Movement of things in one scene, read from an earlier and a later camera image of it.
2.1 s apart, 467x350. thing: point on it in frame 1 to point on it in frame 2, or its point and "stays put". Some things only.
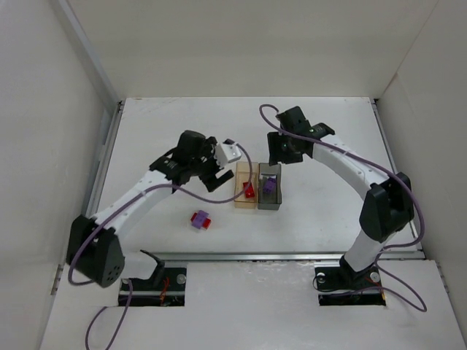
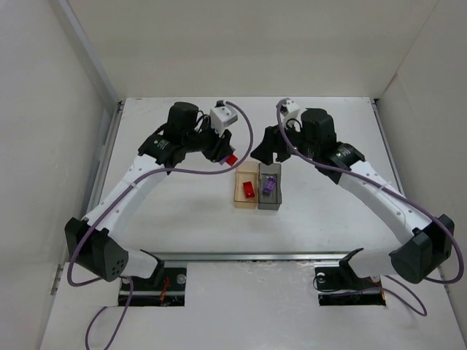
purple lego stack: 269,186 stays put
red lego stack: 249,189 stays put
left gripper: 208,172 to 217,144
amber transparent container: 242,175 stays put
